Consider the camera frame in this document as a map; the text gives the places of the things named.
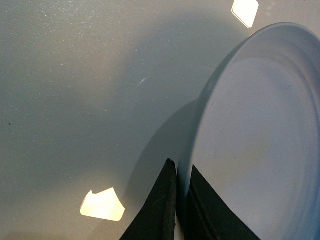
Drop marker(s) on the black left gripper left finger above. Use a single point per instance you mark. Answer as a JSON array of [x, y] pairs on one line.
[[156, 219]]

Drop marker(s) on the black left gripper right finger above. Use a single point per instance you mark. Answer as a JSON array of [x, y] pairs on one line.
[[207, 215]]

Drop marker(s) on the light blue round plate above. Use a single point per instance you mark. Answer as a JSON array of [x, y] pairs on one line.
[[255, 134]]

